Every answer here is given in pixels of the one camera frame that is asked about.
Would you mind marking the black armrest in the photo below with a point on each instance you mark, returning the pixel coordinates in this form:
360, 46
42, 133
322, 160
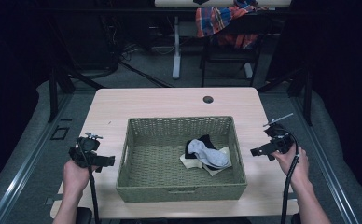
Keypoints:
84, 216

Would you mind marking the black metal stand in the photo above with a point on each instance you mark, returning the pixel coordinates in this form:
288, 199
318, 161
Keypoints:
307, 93
53, 93

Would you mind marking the black sock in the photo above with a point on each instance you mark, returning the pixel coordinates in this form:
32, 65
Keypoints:
206, 139

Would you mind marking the metal floor rail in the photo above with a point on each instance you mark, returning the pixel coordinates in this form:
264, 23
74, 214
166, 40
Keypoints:
328, 168
23, 168

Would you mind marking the plaid shirt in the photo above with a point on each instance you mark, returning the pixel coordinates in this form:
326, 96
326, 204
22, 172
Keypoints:
215, 18

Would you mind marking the white desk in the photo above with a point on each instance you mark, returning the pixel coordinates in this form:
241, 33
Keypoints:
176, 2

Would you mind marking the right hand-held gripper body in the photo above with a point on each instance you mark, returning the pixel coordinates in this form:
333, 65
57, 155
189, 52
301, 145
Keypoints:
280, 138

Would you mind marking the green woven basket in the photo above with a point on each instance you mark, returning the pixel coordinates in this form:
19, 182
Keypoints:
151, 174

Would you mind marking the black chair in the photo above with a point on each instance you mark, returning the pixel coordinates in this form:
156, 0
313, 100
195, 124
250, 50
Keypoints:
232, 56

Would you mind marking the person's right hand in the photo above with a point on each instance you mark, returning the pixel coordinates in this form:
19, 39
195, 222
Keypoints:
295, 168

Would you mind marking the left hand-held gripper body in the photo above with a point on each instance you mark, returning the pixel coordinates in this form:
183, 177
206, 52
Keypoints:
87, 146

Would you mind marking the person's left hand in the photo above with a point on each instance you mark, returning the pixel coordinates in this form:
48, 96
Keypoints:
75, 179

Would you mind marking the grey sock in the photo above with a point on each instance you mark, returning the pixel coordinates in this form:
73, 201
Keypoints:
210, 155

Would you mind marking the cream sock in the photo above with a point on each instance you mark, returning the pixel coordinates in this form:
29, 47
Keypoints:
224, 169
190, 163

